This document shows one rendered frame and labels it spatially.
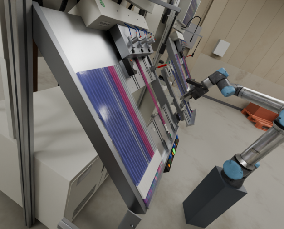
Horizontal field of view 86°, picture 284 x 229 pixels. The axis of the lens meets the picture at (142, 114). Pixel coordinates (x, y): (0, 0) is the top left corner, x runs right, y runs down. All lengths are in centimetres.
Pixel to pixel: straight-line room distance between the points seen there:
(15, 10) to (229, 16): 463
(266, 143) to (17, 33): 111
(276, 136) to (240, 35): 419
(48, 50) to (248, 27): 486
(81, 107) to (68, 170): 37
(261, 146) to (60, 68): 99
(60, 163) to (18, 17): 55
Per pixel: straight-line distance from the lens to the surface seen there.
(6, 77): 75
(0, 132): 97
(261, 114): 550
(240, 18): 498
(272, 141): 103
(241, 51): 513
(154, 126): 82
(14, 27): 55
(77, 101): 49
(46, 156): 83
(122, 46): 74
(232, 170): 111
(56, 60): 51
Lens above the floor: 125
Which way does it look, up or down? 29 degrees down
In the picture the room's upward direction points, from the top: 23 degrees clockwise
